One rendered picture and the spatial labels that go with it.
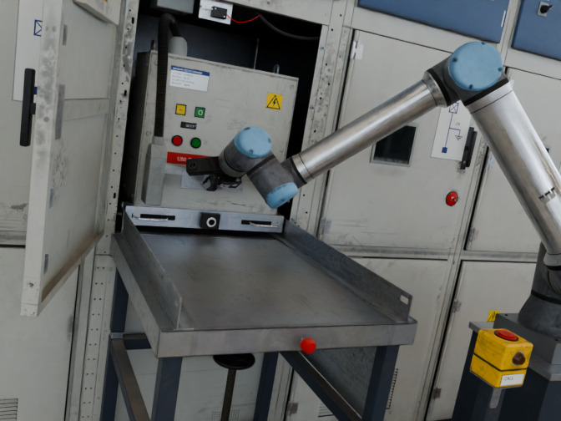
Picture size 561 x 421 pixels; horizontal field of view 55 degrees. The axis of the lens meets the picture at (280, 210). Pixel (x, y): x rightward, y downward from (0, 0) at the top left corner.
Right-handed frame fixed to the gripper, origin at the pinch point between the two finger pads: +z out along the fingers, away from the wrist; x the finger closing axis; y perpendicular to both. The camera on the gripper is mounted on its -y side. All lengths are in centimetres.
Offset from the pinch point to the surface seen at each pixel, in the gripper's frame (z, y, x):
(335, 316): -45, 16, -46
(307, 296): -35, 14, -40
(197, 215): 8.9, 0.6, -7.3
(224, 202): 7.7, 9.5, -2.8
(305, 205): 3.0, 37.4, -3.5
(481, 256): 11, 125, -17
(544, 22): -39, 126, 64
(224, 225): 10.3, 10.4, -9.8
